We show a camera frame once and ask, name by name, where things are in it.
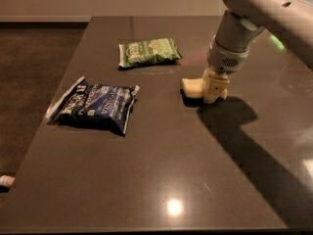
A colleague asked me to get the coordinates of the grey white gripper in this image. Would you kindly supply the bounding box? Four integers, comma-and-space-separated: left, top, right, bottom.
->
202, 36, 249, 104

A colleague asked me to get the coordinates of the yellow sponge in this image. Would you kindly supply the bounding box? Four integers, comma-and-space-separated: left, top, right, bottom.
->
181, 78, 203, 99

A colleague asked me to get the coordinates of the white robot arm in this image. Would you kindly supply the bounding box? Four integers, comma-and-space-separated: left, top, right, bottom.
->
202, 0, 313, 104

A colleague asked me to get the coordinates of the green chip bag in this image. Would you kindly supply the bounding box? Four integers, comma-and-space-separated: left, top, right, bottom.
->
119, 38, 182, 69

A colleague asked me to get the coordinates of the blue chip bag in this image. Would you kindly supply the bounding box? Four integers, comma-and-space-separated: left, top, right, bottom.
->
46, 76, 140, 135

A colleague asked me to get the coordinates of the white object at floor edge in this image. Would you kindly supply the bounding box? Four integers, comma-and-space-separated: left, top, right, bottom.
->
0, 175, 15, 188

